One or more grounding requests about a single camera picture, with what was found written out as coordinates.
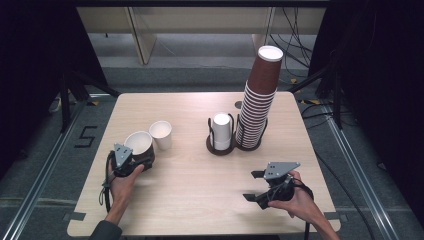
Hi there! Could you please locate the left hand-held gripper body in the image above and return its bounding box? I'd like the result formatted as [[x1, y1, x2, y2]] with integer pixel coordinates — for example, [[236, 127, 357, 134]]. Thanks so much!
[[108, 143, 145, 178]]

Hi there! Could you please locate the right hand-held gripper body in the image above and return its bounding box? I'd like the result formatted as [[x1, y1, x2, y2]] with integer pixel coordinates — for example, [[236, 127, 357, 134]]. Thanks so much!
[[256, 161, 301, 210]]

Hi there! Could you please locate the single brown paper cup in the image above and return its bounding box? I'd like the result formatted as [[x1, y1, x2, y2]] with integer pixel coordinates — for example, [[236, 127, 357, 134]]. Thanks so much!
[[123, 130, 156, 172]]

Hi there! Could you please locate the single white paper cup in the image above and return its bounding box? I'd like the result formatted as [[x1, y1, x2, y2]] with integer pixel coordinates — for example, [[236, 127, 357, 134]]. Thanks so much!
[[148, 120, 174, 151]]

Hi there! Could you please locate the dark brown wire cup holder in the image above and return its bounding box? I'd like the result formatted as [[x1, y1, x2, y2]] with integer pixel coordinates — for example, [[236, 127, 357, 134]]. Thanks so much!
[[205, 112, 269, 157]]

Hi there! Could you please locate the stack of white paper cups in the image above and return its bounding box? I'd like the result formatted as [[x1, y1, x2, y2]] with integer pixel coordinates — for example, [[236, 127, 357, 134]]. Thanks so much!
[[212, 112, 232, 151]]

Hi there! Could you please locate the stack of brown paper cups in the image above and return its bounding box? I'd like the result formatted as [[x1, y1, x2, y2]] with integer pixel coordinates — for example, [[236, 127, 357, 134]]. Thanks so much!
[[235, 45, 285, 150]]

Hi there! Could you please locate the person's left hand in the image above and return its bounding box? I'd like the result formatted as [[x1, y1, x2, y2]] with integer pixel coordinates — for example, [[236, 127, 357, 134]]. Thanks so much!
[[108, 160, 146, 205]]

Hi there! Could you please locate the person's right hand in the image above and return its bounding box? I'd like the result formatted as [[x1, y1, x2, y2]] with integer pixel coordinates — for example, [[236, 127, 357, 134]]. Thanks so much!
[[268, 169, 316, 220]]

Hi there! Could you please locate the black tape strip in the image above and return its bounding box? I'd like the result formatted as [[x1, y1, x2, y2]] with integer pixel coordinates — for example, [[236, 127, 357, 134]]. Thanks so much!
[[324, 211, 348, 223]]

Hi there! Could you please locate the black metal stand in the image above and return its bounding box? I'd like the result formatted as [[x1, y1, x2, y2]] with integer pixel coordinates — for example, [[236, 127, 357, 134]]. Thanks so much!
[[59, 70, 122, 134], [288, 61, 345, 130]]

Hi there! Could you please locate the light wooden desk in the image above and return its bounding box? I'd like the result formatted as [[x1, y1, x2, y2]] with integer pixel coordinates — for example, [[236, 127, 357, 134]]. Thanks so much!
[[75, 6, 327, 66]]

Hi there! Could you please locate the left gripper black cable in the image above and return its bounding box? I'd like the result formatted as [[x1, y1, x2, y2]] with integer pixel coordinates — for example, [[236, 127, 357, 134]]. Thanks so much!
[[98, 151, 116, 214]]

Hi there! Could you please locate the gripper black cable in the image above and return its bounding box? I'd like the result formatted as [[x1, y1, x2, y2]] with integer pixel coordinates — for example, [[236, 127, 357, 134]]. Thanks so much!
[[291, 177, 315, 240], [98, 151, 116, 214]]

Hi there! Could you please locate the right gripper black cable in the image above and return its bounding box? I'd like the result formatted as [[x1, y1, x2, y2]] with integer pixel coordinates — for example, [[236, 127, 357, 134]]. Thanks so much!
[[291, 177, 315, 240]]

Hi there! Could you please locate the black floor cable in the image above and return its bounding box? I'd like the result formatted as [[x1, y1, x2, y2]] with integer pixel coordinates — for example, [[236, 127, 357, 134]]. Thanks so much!
[[313, 150, 378, 240]]

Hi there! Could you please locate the aluminium floor rail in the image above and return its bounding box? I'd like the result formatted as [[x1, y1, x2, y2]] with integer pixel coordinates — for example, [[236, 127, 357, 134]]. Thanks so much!
[[0, 98, 89, 240], [323, 113, 396, 240]]

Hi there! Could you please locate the bundle of black hanging cables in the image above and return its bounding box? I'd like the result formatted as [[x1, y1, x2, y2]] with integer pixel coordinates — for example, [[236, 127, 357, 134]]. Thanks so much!
[[269, 6, 315, 69]]

